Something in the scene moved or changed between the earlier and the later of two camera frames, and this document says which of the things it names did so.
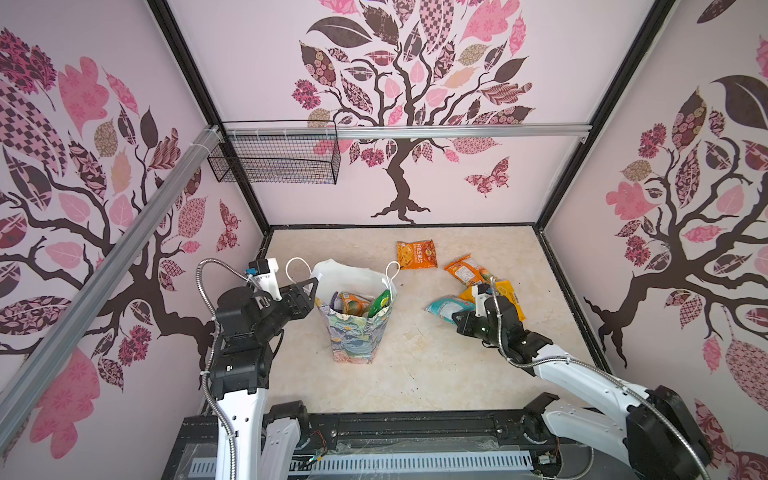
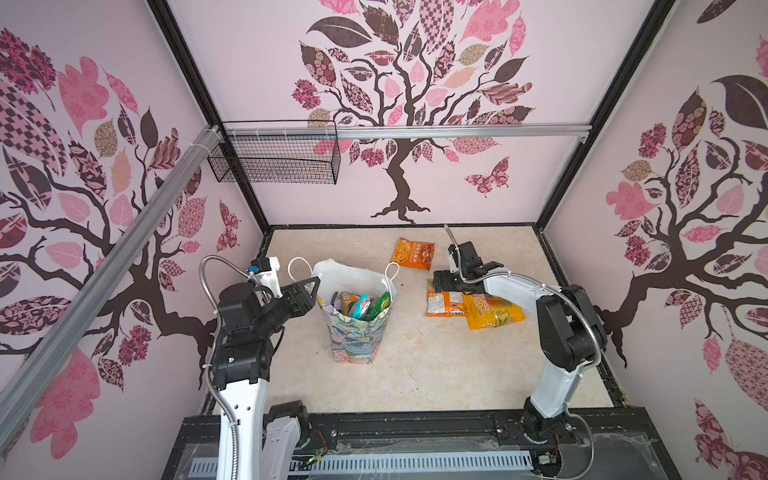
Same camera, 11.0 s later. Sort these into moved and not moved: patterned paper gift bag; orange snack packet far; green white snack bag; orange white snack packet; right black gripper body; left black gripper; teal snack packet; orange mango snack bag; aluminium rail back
Moved: teal snack packet; right black gripper body; orange white snack packet
Not moved: aluminium rail back; patterned paper gift bag; orange mango snack bag; left black gripper; green white snack bag; orange snack packet far
